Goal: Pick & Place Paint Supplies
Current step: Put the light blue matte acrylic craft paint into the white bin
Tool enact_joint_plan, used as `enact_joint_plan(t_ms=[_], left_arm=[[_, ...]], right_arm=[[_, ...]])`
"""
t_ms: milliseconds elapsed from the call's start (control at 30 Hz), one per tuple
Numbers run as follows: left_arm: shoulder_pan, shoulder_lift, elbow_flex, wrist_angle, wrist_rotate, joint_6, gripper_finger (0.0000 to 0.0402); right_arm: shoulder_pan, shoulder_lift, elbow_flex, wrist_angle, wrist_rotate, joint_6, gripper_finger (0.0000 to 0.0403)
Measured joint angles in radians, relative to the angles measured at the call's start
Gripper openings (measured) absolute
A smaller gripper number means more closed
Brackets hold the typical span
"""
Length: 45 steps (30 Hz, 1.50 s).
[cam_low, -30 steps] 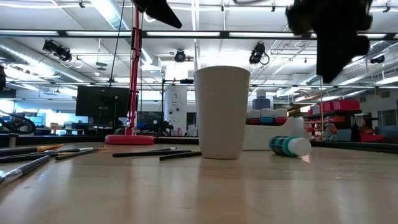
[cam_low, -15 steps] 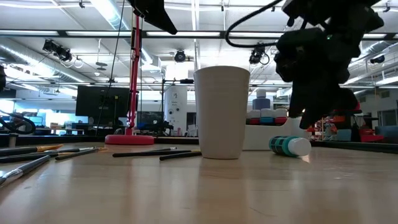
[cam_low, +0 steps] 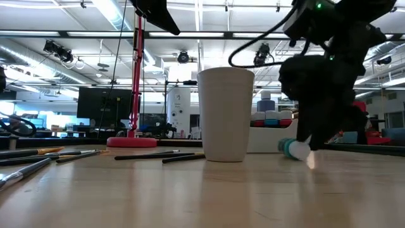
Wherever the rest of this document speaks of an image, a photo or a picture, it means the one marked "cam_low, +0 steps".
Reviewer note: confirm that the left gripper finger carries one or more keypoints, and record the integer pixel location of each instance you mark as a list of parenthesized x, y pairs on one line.
[(155, 12)]

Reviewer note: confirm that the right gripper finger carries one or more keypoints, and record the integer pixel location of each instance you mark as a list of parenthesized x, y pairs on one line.
[(329, 126), (306, 123)]

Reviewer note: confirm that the small teal paint bottle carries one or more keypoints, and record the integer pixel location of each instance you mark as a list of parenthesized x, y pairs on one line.
[(286, 147)]

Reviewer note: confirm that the small cerulean blue paint bottle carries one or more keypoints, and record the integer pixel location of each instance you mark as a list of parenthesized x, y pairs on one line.
[(271, 122)]

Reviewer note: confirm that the small dark red paint bottle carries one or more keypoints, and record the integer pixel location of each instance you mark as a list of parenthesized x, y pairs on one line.
[(259, 123)]

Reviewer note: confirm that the white cup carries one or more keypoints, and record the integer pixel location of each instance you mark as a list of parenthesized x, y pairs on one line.
[(226, 114)]

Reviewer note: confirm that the black paintbrush with silver ferrule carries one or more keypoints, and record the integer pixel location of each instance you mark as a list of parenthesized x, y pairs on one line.
[(88, 152), (171, 151)]

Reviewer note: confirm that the thin black paintbrush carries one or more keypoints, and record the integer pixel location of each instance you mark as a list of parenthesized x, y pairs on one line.
[(79, 156)]

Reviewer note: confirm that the black paintbrush with wide ferrule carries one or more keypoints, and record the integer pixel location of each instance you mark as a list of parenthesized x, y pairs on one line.
[(25, 172)]

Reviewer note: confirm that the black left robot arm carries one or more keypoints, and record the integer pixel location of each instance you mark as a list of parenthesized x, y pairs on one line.
[(2, 79)]

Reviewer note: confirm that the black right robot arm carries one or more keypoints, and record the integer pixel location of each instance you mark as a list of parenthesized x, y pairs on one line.
[(364, 25)]

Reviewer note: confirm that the white plastic bin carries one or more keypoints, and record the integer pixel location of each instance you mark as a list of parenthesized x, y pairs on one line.
[(269, 139)]

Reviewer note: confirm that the overhead beam with lights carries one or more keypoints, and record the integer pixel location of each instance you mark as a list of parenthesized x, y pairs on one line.
[(190, 34)]

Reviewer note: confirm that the shelf with red bins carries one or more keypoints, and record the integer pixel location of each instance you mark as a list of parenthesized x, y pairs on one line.
[(378, 140)]

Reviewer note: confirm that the blue sofa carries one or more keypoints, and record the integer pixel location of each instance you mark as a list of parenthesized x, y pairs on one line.
[(394, 134)]

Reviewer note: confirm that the red desk lamp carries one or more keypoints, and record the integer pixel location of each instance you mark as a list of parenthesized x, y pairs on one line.
[(136, 95)]

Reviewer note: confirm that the white cylindrical tank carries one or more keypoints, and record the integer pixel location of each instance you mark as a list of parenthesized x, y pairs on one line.
[(178, 107)]

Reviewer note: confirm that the black monitor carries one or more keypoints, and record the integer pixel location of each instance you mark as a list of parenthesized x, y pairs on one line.
[(104, 101)]

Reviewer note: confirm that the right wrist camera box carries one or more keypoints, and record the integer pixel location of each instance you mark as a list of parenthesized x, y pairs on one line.
[(308, 22)]

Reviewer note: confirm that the black dome camera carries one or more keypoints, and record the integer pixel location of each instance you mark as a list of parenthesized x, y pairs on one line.
[(384, 60)]

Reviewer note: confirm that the black ceiling camera cluster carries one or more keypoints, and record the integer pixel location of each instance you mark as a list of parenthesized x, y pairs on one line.
[(60, 54)]

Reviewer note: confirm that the black aluminium table frame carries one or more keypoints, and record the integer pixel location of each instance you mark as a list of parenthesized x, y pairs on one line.
[(63, 142)]

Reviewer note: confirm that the small white post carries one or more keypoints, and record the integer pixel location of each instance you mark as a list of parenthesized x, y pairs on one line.
[(12, 144)]

